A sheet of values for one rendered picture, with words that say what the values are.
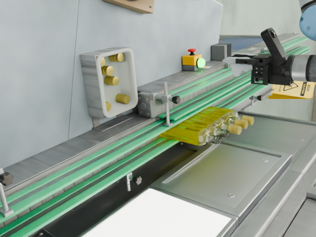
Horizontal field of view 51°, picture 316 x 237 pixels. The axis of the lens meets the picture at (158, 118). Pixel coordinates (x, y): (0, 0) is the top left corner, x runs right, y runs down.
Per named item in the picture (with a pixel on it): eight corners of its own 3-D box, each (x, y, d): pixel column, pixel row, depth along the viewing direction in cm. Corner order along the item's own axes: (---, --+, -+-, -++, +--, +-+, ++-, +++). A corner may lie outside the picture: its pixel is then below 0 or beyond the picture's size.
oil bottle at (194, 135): (159, 136, 134) (204, 147, 121) (158, 123, 133) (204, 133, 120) (167, 131, 138) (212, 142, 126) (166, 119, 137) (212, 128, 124)
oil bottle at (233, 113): (190, 118, 151) (233, 127, 138) (190, 106, 149) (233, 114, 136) (197, 114, 155) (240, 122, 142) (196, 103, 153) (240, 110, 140)
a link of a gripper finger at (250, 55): (230, 71, 112) (253, 75, 105) (230, 53, 110) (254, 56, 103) (236, 69, 114) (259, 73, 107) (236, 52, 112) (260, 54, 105)
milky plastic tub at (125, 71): (89, 116, 121) (106, 120, 115) (79, 53, 113) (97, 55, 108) (122, 102, 133) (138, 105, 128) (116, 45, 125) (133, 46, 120)
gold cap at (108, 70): (97, 66, 118) (105, 67, 115) (104, 64, 120) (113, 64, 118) (98, 75, 119) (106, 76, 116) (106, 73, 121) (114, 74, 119)
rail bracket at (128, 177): (108, 186, 117) (137, 198, 108) (106, 169, 114) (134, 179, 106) (116, 181, 119) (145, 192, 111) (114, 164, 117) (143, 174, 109)
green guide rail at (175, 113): (158, 117, 131) (175, 121, 127) (158, 114, 131) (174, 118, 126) (299, 47, 257) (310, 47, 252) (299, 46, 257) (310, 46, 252)
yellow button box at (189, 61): (182, 70, 162) (194, 71, 158) (181, 54, 160) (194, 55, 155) (189, 67, 167) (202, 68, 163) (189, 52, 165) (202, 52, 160)
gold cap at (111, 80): (103, 76, 121) (112, 77, 118) (110, 74, 123) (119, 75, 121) (104, 85, 122) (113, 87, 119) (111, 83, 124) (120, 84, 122)
